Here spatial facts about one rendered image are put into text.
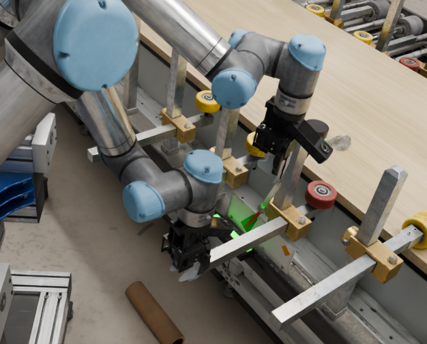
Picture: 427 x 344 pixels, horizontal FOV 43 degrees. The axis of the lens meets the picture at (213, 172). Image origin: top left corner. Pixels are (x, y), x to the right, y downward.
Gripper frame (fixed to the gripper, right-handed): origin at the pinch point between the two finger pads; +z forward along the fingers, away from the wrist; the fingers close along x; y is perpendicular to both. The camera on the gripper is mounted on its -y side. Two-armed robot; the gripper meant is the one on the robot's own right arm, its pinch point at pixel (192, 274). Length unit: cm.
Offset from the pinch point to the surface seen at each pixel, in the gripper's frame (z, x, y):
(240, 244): -3.7, 0.8, -13.4
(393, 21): -17, -54, -139
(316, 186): -8.5, -2.0, -41.5
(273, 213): -3.0, -3.8, -29.0
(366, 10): -4, -87, -167
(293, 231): -3.1, 3.7, -29.0
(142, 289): 74, -49, -23
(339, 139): -10, -13, -62
